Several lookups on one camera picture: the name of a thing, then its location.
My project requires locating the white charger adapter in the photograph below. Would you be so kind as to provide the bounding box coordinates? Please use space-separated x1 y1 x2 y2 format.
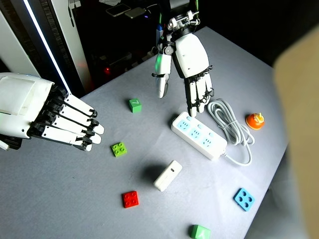
153 160 183 192

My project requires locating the white cabinet with light strip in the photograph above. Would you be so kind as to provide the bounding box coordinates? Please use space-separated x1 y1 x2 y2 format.
0 0 94 94

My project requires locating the grey table cloth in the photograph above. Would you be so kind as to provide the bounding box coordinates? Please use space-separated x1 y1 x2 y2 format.
0 26 290 239

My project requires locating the lime green studded brick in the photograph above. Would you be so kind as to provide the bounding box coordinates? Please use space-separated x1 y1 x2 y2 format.
111 141 128 158

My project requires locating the green number seven cube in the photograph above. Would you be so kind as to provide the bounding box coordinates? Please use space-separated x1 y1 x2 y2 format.
128 98 142 114

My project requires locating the black smartphone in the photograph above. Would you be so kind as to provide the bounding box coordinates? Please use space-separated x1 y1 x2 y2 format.
106 3 132 17

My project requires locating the red studded brick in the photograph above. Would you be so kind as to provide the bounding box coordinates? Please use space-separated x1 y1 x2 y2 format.
122 191 140 209

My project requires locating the silver power bank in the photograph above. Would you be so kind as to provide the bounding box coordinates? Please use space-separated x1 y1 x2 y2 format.
124 6 148 19

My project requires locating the green rounded block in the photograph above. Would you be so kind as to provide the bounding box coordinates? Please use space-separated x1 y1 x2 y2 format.
188 224 212 239

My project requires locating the orange toy fruit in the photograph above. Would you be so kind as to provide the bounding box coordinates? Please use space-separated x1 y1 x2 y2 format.
245 112 266 130

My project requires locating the blue four-hole block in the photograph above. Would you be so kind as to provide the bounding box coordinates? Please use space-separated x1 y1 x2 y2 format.
233 188 256 212

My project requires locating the beige cardboard panel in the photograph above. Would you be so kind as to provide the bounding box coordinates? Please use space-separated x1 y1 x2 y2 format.
273 32 319 239

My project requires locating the grey power strip cable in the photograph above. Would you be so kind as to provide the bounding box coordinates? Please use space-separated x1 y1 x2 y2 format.
207 99 255 167

